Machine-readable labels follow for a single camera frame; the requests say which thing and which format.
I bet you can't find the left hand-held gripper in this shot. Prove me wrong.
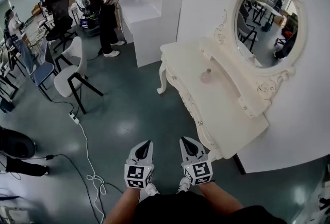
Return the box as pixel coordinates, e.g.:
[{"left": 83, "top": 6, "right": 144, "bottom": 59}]
[{"left": 124, "top": 140, "right": 155, "bottom": 189}]

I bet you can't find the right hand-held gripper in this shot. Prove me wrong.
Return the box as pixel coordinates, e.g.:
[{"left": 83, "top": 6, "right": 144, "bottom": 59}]
[{"left": 179, "top": 136, "right": 215, "bottom": 186}]

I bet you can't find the person's right forearm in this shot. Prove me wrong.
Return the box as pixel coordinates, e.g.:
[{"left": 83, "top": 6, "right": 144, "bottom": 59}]
[{"left": 200, "top": 181, "right": 244, "bottom": 215}]

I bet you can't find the person's left forearm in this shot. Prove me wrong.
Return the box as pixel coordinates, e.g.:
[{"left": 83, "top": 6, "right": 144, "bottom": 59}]
[{"left": 104, "top": 186, "right": 142, "bottom": 224}]

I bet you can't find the white ornate vanity table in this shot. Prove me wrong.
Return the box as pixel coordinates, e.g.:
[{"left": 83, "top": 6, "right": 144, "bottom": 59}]
[{"left": 157, "top": 37, "right": 270, "bottom": 161}]

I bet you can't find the person's right white shoe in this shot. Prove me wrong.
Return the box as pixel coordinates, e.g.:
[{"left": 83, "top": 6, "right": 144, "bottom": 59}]
[{"left": 177, "top": 177, "right": 191, "bottom": 194}]

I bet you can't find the person's white shoe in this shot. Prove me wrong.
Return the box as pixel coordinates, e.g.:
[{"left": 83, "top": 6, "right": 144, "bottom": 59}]
[
  {"left": 145, "top": 183, "right": 160, "bottom": 197},
  {"left": 177, "top": 177, "right": 191, "bottom": 194}
]

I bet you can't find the person's left white shoe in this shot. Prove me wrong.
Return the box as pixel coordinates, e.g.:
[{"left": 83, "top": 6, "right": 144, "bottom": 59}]
[{"left": 145, "top": 183, "right": 160, "bottom": 197}]

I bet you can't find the person's black clothing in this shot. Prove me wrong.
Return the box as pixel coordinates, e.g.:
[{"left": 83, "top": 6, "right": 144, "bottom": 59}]
[{"left": 134, "top": 190, "right": 287, "bottom": 224}]

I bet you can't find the white chair with black legs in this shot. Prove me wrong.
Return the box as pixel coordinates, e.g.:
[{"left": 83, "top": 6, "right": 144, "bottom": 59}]
[{"left": 53, "top": 36, "right": 104, "bottom": 115}]

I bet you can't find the blue chair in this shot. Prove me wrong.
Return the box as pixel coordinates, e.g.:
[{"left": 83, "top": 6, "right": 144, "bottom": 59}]
[{"left": 30, "top": 37, "right": 59, "bottom": 101}]

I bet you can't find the white shelf unit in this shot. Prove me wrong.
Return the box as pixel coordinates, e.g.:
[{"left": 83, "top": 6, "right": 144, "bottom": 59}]
[{"left": 117, "top": 0, "right": 188, "bottom": 68}]

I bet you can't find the oval white framed mirror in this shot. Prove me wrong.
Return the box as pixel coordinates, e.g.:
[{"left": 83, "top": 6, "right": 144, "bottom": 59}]
[{"left": 213, "top": 0, "right": 309, "bottom": 100}]

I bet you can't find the black office chair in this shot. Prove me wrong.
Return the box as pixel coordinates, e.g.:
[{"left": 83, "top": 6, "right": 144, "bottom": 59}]
[{"left": 45, "top": 0, "right": 78, "bottom": 53}]

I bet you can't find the white cable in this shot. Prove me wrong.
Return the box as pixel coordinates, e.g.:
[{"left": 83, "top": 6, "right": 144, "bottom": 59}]
[{"left": 76, "top": 121, "right": 107, "bottom": 224}]

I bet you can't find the black cable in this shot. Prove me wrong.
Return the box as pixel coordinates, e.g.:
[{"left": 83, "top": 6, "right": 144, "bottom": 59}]
[{"left": 53, "top": 153, "right": 106, "bottom": 224}]

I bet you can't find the white wire side table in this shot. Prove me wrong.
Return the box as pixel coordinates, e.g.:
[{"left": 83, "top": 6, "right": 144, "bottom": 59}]
[{"left": 27, "top": 28, "right": 47, "bottom": 50}]

